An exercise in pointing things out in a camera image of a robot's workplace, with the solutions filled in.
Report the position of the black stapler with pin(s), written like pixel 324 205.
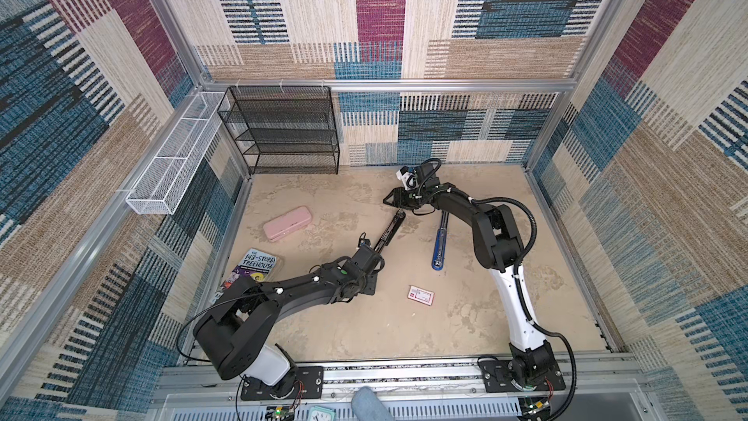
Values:
pixel 390 231

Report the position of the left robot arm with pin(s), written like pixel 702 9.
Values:
pixel 233 333

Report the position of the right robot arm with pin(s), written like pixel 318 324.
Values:
pixel 504 231

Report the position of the red white staple box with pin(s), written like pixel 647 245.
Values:
pixel 420 295

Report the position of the teal electronics box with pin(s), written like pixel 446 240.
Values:
pixel 321 414

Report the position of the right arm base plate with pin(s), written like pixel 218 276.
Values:
pixel 509 376

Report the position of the black mesh shelf rack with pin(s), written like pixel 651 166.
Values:
pixel 283 129

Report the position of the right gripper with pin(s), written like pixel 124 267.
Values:
pixel 398 199

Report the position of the pink pencil case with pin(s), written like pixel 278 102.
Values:
pixel 288 223

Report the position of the grey rounded object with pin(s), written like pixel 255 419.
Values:
pixel 367 407

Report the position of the white wire basket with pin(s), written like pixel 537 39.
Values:
pixel 162 186

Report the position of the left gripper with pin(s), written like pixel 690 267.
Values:
pixel 371 283

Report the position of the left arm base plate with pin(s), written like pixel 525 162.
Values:
pixel 304 381

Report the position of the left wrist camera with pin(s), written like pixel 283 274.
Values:
pixel 363 241

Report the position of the purple paperback book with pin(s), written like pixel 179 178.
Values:
pixel 255 264

